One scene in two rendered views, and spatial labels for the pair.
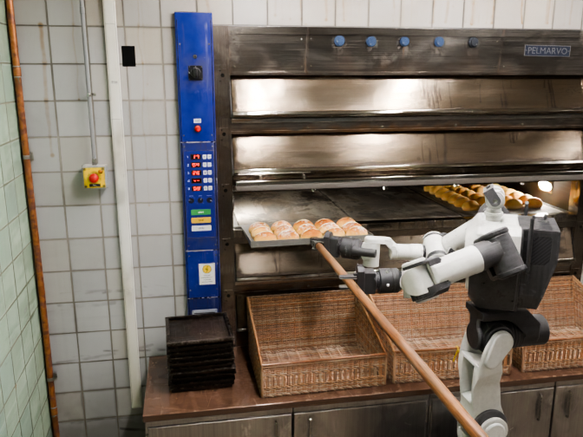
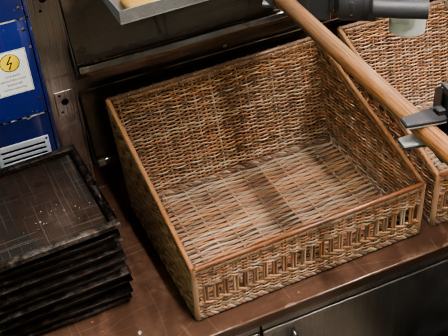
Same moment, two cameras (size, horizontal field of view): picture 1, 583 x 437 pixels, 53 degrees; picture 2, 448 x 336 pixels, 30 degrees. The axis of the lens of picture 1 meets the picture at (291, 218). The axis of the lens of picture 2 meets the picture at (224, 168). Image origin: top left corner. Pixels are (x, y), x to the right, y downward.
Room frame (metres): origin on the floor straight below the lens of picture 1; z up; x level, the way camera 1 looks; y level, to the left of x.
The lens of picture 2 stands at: (1.10, 0.26, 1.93)
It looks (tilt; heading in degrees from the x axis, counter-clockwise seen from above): 40 degrees down; 349
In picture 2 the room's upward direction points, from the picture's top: 4 degrees counter-clockwise
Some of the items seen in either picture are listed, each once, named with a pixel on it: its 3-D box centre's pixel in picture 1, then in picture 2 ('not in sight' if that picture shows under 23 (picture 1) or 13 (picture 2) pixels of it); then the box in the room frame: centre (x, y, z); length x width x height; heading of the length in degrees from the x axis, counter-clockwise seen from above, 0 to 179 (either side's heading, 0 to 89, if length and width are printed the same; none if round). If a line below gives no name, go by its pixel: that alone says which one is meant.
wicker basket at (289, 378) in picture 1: (312, 338); (262, 165); (2.49, -0.10, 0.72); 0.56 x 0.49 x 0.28; 101
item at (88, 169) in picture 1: (95, 176); not in sight; (2.55, 0.86, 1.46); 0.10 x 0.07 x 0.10; 100
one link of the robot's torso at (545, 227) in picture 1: (508, 257); not in sight; (1.99, -0.77, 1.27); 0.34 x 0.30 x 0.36; 162
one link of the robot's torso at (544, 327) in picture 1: (507, 324); not in sight; (2.01, -0.80, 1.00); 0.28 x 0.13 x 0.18; 101
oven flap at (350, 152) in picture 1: (417, 149); not in sight; (2.86, -0.61, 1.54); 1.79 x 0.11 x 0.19; 100
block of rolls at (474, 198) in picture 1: (480, 194); not in sight; (3.39, -1.10, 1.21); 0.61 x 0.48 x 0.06; 10
